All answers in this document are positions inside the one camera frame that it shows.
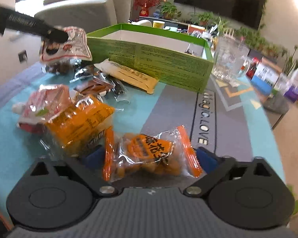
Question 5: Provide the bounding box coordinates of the beige sofa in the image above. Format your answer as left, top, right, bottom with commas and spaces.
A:
15, 0, 131, 33

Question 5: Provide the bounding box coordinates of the orange twist snack packet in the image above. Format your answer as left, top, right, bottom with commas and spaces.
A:
103, 125, 203, 182

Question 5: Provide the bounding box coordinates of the large orange snack bag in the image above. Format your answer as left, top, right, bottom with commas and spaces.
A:
41, 95, 115, 158

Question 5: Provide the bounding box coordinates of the green cardboard box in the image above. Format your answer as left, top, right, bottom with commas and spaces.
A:
86, 24, 213, 93

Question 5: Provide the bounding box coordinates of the blue white carton box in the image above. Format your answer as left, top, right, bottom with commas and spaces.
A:
251, 57, 282, 96

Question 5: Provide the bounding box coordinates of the clear glass mug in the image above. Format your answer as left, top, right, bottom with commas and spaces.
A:
212, 36, 249, 83

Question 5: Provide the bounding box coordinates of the patterned blue table mat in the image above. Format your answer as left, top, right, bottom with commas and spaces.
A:
0, 63, 285, 212

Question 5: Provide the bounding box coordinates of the white red snack packet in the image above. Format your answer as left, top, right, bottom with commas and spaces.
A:
40, 26, 92, 64

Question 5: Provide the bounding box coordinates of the red flower decoration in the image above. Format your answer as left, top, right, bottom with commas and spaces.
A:
133, 0, 164, 17

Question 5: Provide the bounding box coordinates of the yellow beige snack packet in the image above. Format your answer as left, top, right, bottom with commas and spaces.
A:
94, 59, 158, 95

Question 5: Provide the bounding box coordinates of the pink red snack bag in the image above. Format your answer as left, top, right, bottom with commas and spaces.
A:
12, 84, 72, 134

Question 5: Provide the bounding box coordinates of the brown clear snack packet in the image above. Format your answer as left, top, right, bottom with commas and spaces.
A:
74, 78, 115, 96

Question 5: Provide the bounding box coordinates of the yellow tin can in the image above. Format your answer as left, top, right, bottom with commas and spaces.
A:
152, 20, 165, 29

